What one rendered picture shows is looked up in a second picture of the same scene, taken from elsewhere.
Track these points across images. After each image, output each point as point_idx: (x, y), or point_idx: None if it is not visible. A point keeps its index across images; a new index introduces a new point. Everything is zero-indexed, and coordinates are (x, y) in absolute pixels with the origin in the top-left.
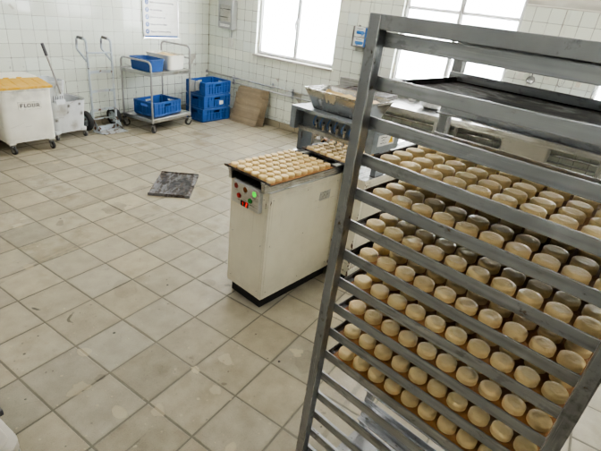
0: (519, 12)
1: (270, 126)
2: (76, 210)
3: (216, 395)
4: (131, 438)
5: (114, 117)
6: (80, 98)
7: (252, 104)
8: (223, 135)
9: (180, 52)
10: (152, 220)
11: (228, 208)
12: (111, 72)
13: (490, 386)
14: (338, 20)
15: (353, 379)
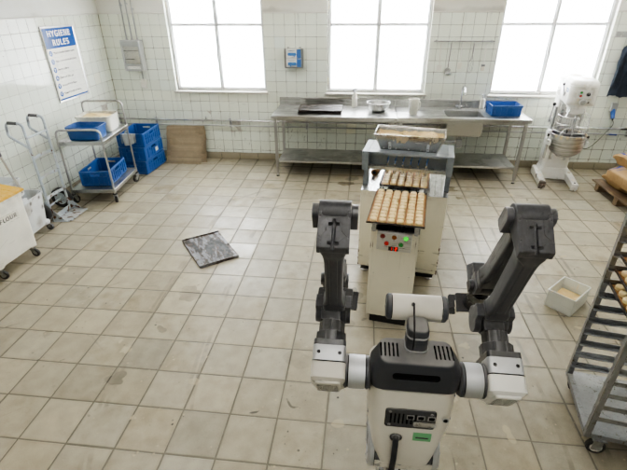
0: (425, 19)
1: (213, 158)
2: (159, 311)
3: (457, 401)
4: (448, 461)
5: (64, 198)
6: (34, 190)
7: (189, 142)
8: (184, 182)
9: (93, 106)
10: (237, 290)
11: (281, 254)
12: (51, 150)
13: None
14: (264, 45)
15: (514, 346)
